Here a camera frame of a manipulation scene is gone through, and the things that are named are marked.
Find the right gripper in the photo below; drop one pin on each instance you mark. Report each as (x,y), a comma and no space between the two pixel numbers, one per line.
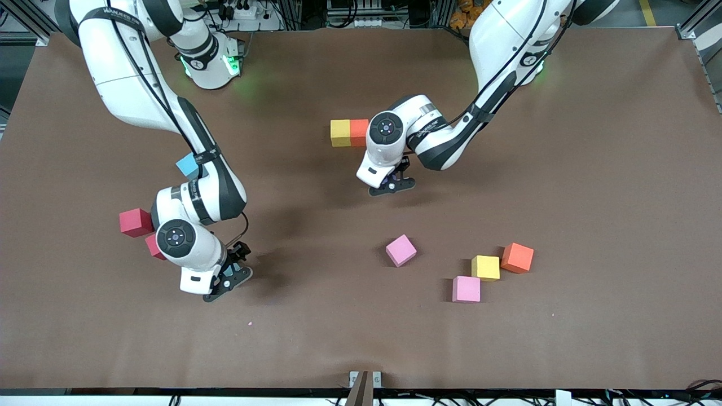
(239,251)

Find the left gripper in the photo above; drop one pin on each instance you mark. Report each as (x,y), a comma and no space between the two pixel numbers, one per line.
(404,166)

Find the light blue foam cube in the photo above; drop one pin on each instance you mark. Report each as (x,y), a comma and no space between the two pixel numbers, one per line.
(186,166)
(228,270)

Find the orange foam cube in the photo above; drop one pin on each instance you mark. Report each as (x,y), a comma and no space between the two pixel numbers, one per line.
(359,133)
(517,257)

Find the yellow foam cube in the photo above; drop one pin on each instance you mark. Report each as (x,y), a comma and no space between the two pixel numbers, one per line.
(485,268)
(340,133)

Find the pink foam cube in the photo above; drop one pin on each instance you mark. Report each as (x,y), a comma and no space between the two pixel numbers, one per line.
(466,288)
(401,250)

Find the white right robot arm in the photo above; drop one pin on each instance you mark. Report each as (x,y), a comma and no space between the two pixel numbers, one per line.
(177,239)

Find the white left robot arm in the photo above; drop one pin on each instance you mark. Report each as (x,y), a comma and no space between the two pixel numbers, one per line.
(386,128)

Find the red foam cube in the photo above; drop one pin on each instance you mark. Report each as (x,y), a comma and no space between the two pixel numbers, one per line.
(152,246)
(134,222)

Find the brown table cover sheet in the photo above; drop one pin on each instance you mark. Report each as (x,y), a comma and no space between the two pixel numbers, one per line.
(361,338)

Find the white equipment box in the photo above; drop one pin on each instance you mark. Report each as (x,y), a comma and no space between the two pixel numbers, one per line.
(361,22)

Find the bag of orange items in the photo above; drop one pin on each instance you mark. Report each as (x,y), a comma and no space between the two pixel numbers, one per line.
(459,20)

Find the white power strip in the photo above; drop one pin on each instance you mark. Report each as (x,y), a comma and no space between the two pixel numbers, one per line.
(248,12)

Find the white tag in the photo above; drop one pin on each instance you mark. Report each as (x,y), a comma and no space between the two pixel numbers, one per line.
(563,398)

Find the aluminium frame post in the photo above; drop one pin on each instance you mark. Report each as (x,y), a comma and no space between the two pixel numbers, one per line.
(439,11)
(293,14)

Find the metal mount bracket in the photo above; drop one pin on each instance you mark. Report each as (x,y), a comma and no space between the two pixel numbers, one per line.
(365,389)

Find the aluminium frame corner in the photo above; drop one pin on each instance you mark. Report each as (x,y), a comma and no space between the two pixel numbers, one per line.
(696,25)
(28,17)

